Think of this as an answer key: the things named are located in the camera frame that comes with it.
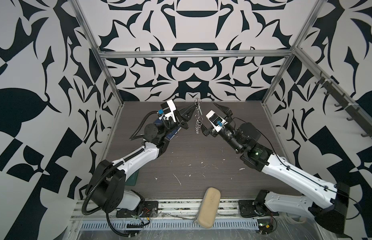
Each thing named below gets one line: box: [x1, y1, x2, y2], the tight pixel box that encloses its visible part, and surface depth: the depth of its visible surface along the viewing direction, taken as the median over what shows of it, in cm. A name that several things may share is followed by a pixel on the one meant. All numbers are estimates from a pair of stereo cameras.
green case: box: [125, 168, 140, 186], surface depth 84 cm
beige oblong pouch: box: [193, 187, 221, 229], surface depth 74 cm
